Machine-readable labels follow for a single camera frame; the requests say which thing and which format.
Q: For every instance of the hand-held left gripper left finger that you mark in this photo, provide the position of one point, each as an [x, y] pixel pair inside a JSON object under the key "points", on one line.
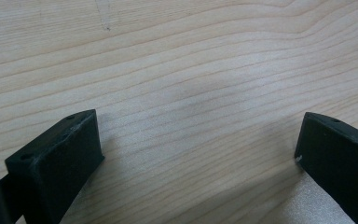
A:
{"points": [[56, 161]]}

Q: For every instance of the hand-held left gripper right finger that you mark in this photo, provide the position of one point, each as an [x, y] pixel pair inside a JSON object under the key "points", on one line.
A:
{"points": [[338, 158]]}

